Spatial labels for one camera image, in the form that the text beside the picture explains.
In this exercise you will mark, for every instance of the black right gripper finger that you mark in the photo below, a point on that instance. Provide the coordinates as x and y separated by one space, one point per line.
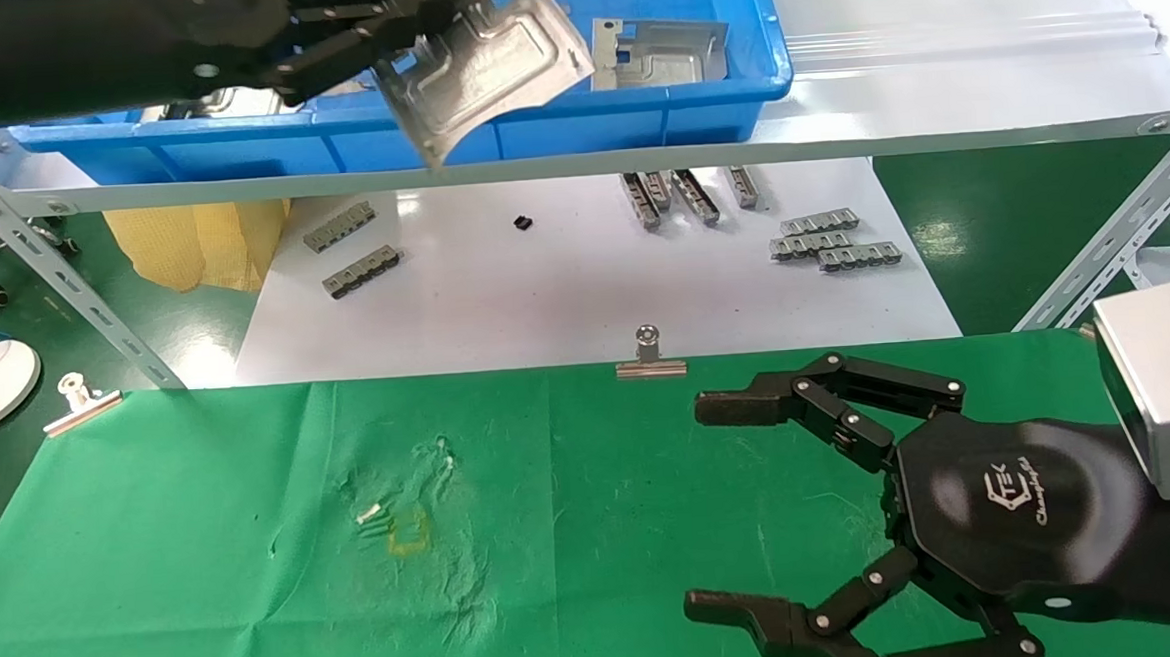
819 396
791 628

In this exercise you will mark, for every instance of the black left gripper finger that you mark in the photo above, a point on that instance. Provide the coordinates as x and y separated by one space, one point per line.
368 1
341 59

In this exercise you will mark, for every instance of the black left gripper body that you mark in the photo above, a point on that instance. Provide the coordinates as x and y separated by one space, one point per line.
79 45

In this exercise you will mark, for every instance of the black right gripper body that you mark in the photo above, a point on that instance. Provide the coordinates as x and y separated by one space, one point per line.
1035 515

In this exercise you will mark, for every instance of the stamped sheet metal plate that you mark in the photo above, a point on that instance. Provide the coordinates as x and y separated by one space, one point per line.
223 102
492 73
661 59

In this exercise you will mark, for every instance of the grey metal connector strip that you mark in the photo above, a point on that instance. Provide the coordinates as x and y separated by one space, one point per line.
820 223
362 272
860 258
744 188
660 190
695 199
641 203
339 227
809 247

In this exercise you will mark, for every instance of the silver binder clip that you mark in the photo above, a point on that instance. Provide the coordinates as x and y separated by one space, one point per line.
84 413
650 369

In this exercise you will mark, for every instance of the grey metal shelf rack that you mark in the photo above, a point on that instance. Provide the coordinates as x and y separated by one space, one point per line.
537 169

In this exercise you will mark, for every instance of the yellow mesh bag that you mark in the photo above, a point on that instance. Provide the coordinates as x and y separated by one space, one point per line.
190 249

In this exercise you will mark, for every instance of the small black part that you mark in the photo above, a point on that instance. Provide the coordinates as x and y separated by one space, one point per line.
523 224

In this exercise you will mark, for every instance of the blue plastic bin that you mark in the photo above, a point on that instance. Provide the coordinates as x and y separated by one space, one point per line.
585 128

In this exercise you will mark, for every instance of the white corrugated shelf panel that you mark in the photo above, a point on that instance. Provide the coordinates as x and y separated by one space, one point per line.
931 50

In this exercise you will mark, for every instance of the small white debris piece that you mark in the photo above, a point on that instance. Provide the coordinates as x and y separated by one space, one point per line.
369 514

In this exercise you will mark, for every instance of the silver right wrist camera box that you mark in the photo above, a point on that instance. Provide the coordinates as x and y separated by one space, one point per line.
1169 388

